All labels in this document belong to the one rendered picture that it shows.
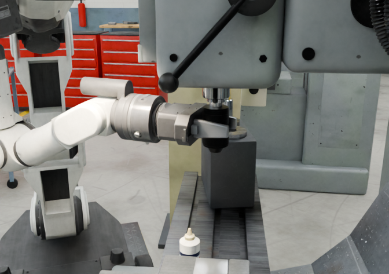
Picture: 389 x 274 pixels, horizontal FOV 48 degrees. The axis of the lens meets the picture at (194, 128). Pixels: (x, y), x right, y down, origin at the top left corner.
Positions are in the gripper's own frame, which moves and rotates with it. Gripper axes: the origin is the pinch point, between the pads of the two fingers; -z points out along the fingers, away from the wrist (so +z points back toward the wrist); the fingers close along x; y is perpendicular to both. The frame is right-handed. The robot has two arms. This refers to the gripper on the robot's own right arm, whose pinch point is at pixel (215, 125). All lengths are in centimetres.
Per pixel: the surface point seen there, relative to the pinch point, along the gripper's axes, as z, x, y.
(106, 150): 195, 282, 125
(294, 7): -13.2, -8.3, -20.4
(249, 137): 1.9, 37.6, 13.9
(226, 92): -2.1, -1.0, -6.3
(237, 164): 3.8, 32.8, 20.2
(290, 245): 1, 169, 123
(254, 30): -7.9, -8.1, -17.2
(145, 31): 10.9, -4.9, -16.2
